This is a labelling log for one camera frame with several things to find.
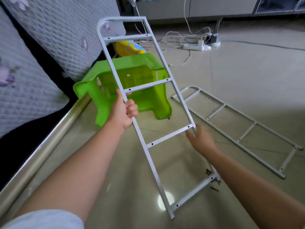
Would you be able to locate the grey marble TV cabinet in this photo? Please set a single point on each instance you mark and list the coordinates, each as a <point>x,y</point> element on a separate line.
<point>224,6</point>

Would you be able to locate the person's right forearm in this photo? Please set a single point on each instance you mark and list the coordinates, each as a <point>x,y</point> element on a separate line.
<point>257,193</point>

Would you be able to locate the long white power strip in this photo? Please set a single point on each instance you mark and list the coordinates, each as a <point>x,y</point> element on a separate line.
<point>195,46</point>

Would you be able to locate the small black screw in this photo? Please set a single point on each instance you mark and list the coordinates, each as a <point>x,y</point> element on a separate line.
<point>208,172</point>
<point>214,189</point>

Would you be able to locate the white power strip with plugs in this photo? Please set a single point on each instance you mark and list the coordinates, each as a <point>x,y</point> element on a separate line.
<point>212,40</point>

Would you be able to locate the person's right hand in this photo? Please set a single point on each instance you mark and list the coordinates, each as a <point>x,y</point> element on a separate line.
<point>202,140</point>

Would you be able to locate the person's white shirt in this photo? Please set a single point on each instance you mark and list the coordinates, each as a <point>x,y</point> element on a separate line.
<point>43,220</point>

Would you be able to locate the chrome metal base rail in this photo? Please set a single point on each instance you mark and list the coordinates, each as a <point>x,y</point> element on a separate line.
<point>43,150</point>

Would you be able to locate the yellow plastic basket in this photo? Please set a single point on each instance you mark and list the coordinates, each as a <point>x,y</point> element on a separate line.
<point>129,47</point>

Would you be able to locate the grey textured furniture cover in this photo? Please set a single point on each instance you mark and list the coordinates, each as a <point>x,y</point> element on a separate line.
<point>47,40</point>

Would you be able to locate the person's left hand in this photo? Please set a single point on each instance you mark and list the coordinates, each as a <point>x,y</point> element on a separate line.
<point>121,112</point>

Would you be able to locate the person's left forearm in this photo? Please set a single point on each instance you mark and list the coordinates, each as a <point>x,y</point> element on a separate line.
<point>71,174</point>

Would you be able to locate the green plastic stool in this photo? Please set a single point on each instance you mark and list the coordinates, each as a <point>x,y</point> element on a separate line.
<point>143,74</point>

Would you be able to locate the white metal frame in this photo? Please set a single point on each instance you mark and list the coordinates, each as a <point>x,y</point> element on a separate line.
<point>170,135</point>
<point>251,118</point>

